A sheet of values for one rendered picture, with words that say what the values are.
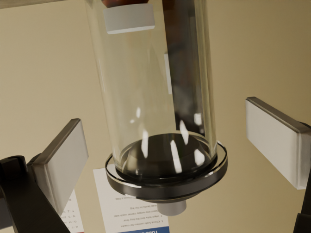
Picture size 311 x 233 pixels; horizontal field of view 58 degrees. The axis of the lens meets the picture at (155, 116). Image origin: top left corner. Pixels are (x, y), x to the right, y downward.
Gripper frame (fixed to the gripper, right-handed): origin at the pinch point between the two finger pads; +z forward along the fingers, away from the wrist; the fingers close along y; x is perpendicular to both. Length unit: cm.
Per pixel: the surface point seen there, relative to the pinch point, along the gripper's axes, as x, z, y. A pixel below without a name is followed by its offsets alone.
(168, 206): -8.7, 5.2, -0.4
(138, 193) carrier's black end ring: -4.8, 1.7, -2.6
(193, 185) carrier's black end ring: -4.5, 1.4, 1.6
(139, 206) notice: -47, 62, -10
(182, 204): -8.8, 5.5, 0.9
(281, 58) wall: -5, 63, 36
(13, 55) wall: 5, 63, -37
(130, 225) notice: -53, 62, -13
